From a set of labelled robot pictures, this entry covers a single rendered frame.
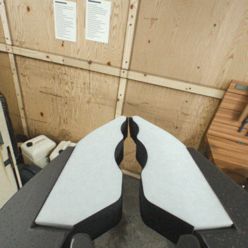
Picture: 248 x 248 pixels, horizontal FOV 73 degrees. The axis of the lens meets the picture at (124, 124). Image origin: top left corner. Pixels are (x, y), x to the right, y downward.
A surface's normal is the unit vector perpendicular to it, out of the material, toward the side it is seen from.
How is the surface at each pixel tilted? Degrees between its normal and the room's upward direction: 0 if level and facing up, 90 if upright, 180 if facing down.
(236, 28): 90
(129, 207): 0
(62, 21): 90
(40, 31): 90
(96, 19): 90
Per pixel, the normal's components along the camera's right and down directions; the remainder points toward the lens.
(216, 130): -0.25, 0.47
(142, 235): 0.15, -0.85
